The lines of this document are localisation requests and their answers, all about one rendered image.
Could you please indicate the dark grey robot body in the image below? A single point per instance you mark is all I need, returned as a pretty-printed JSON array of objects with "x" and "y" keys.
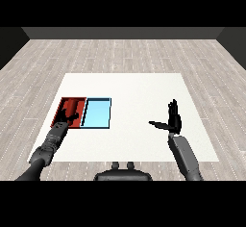
[{"x": 123, "y": 173}]

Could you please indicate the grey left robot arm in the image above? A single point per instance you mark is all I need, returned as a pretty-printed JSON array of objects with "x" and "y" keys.
[{"x": 51, "y": 139}]

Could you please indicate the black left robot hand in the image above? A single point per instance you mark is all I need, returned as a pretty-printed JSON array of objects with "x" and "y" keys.
[{"x": 65, "y": 117}]

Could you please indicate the shallow red open box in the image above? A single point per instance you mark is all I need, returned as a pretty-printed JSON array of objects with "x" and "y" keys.
[{"x": 78, "y": 120}]

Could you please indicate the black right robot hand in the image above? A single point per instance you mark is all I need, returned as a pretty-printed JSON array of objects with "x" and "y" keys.
[{"x": 175, "y": 121}]

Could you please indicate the shallow light blue open box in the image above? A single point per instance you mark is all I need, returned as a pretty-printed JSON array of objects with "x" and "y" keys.
[{"x": 96, "y": 113}]

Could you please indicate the small red can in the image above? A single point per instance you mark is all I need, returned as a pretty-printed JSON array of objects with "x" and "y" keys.
[{"x": 73, "y": 104}]

